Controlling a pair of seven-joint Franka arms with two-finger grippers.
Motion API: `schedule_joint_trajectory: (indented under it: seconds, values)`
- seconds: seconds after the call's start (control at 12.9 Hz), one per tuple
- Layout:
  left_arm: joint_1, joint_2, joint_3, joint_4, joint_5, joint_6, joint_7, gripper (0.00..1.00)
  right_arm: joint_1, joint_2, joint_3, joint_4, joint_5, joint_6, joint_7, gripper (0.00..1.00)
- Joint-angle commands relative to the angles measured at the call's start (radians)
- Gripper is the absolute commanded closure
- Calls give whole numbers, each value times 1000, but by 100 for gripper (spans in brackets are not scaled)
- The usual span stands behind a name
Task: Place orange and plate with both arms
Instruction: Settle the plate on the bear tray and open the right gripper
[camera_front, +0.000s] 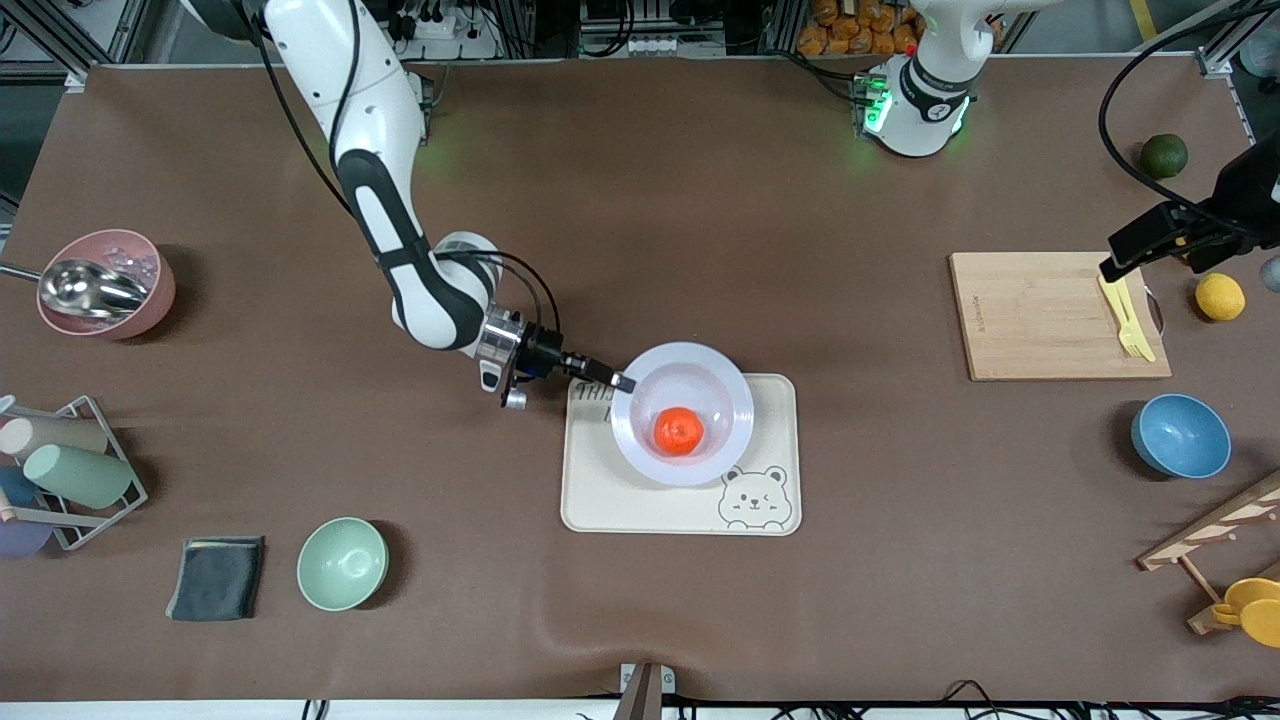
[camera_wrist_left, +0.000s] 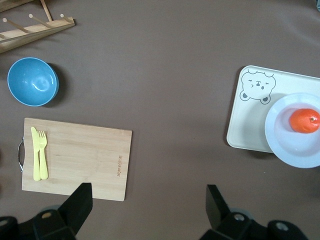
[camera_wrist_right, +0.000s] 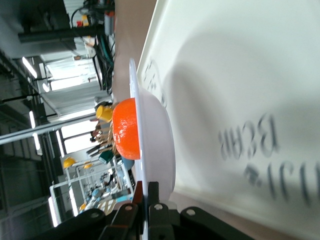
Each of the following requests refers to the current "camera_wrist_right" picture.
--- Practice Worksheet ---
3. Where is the cream tray with bear print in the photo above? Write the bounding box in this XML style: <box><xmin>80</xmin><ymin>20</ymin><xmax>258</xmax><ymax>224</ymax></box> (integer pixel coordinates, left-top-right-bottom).
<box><xmin>136</xmin><ymin>0</ymin><xmax>320</xmax><ymax>240</ymax></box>

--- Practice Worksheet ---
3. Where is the yellow mug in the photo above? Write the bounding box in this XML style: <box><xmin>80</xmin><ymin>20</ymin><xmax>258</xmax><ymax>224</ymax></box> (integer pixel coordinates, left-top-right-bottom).
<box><xmin>95</xmin><ymin>104</ymin><xmax>114</xmax><ymax>123</ymax></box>

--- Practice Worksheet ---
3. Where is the grey steel pole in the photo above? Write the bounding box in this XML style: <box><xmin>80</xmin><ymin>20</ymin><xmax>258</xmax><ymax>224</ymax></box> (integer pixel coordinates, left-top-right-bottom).
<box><xmin>0</xmin><ymin>119</ymin><xmax>100</xmax><ymax>146</ymax></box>

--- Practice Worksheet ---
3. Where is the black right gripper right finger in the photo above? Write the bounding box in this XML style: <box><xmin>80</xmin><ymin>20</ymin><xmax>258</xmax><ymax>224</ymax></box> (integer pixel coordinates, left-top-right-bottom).
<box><xmin>147</xmin><ymin>181</ymin><xmax>253</xmax><ymax>240</ymax></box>

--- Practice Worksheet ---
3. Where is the orange fruit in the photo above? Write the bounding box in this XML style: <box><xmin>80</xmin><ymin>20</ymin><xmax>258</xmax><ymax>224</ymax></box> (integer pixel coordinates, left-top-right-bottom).
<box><xmin>111</xmin><ymin>97</ymin><xmax>141</xmax><ymax>160</ymax></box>

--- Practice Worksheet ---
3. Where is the white round plate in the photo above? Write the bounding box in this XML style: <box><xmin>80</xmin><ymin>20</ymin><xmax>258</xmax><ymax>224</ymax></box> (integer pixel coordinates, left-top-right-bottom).
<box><xmin>129</xmin><ymin>57</ymin><xmax>177</xmax><ymax>240</ymax></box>

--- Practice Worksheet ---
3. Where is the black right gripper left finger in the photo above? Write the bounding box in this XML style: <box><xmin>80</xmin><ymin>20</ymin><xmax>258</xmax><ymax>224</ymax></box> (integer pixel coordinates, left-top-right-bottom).
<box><xmin>32</xmin><ymin>181</ymin><xmax>145</xmax><ymax>240</ymax></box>

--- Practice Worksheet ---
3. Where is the wooden peg drying rack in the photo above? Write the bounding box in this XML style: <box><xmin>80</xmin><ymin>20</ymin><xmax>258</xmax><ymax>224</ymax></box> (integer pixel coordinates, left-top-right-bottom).
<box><xmin>86</xmin><ymin>102</ymin><xmax>118</xmax><ymax>157</ymax></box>

